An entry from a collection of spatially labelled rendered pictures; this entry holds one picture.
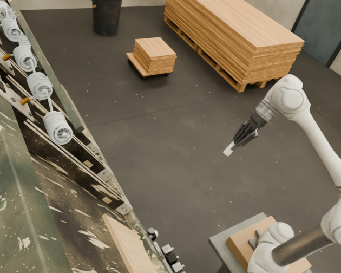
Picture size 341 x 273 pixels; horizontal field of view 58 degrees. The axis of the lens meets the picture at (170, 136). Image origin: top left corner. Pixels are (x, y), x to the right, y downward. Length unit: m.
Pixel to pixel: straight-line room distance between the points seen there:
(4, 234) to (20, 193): 0.08
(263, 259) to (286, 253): 0.15
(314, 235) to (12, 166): 1.24
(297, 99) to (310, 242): 0.68
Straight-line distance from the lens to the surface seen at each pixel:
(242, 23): 5.12
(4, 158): 0.80
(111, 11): 5.40
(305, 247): 1.60
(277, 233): 1.90
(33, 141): 1.21
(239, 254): 2.08
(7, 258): 0.68
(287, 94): 1.18
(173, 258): 1.99
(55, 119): 0.96
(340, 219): 1.40
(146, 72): 4.50
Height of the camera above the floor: 2.54
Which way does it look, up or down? 43 degrees down
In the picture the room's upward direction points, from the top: 15 degrees clockwise
